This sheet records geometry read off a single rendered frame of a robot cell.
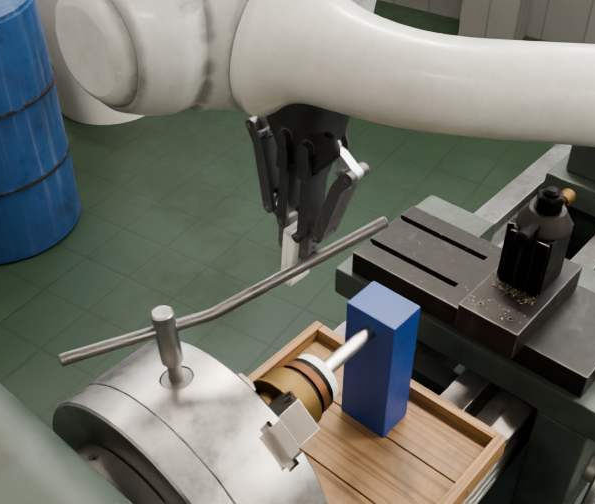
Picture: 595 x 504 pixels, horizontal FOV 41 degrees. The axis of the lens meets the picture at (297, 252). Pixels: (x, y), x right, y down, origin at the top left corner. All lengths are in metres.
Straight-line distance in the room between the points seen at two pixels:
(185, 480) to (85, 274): 2.17
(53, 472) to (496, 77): 0.50
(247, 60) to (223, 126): 3.18
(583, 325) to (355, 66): 0.93
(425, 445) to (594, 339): 0.30
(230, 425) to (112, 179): 2.62
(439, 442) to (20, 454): 0.65
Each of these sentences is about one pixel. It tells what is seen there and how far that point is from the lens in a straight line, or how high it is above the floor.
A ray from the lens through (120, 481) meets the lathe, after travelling 0.80.
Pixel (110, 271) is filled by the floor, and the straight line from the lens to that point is 2.88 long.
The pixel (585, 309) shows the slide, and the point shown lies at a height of 0.97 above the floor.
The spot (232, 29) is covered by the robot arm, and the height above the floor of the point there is 1.66.
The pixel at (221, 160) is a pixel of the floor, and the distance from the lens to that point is 3.39.
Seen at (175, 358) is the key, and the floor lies 1.27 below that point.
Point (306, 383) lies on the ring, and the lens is 0.96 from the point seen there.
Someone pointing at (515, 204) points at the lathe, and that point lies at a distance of 1.71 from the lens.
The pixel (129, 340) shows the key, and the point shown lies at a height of 1.30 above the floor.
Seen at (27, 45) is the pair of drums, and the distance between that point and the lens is 2.71.
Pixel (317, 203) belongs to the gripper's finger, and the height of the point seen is 1.40.
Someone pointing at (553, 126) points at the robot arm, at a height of 1.61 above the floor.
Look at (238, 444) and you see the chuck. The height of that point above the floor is 1.22.
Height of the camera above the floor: 1.84
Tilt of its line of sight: 40 degrees down
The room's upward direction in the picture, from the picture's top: straight up
